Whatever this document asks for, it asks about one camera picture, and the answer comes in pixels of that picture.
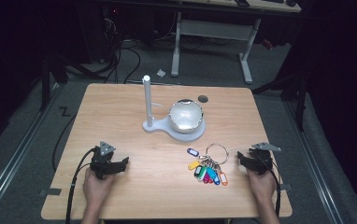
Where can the black metal stand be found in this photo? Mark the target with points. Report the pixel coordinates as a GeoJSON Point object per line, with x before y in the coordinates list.
{"type": "Point", "coordinates": [47, 77]}
{"type": "Point", "coordinates": [299, 102]}

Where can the white-framed background desk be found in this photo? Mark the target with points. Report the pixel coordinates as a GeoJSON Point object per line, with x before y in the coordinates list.
{"type": "Point", "coordinates": [212, 29]}

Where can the black round table grommet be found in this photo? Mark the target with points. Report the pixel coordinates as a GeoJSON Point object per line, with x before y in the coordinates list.
{"type": "Point", "coordinates": [202, 99]}

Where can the person's left hand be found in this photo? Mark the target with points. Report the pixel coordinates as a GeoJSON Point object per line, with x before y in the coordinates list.
{"type": "Point", "coordinates": [96, 188]}

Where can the shiny silver metal bowl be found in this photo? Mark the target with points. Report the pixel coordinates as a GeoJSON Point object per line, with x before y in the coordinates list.
{"type": "Point", "coordinates": [186, 116]}

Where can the black tape strip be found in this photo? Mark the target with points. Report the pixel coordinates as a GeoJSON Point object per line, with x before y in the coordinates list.
{"type": "Point", "coordinates": [51, 191]}
{"type": "Point", "coordinates": [286, 187]}

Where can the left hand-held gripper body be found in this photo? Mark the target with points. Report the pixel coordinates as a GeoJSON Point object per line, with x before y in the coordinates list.
{"type": "Point", "coordinates": [103, 157]}

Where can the black device on desk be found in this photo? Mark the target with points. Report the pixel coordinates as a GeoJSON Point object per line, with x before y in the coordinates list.
{"type": "Point", "coordinates": [242, 2]}

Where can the white stand with pole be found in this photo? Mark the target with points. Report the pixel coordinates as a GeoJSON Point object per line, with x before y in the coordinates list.
{"type": "Point", "coordinates": [148, 102]}

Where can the metal floor rail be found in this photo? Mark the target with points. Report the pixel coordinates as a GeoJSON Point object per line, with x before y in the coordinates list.
{"type": "Point", "coordinates": [313, 161]}
{"type": "Point", "coordinates": [17, 152]}

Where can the crumpled white paper scrap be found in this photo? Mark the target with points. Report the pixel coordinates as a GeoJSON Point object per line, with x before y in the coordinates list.
{"type": "Point", "coordinates": [161, 73]}

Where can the person's right hand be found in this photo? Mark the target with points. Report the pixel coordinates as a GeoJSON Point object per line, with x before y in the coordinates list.
{"type": "Point", "coordinates": [262, 186]}

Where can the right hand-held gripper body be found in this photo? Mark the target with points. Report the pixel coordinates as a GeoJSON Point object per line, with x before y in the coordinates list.
{"type": "Point", "coordinates": [262, 157]}

